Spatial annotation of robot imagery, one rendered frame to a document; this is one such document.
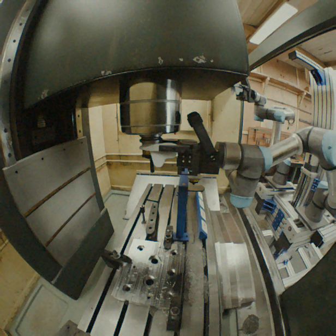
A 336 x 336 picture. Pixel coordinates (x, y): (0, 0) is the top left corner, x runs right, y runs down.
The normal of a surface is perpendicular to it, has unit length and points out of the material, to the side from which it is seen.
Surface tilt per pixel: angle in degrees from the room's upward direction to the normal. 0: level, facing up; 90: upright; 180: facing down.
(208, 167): 90
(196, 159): 90
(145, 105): 90
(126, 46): 90
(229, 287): 8
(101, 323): 0
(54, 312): 0
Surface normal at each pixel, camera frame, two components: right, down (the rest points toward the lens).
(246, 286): -0.02, -0.87
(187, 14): -0.12, 0.37
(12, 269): 0.99, 0.04
